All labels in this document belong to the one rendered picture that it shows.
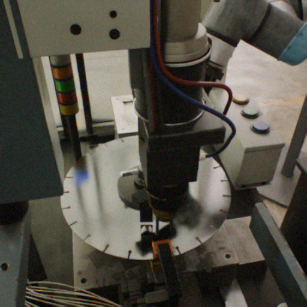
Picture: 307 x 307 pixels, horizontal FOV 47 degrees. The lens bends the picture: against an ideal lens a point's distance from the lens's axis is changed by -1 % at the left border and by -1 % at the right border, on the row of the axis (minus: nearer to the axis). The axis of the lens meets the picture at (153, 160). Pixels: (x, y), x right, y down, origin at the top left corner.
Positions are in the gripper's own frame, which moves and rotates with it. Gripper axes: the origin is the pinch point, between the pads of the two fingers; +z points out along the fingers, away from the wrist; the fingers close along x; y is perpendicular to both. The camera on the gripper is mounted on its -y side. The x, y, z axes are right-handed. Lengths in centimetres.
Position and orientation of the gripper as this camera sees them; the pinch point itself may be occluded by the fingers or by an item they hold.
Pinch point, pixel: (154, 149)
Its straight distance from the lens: 73.0
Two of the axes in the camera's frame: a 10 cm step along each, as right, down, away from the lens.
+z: -4.3, 8.4, 3.3
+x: 8.6, 2.8, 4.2
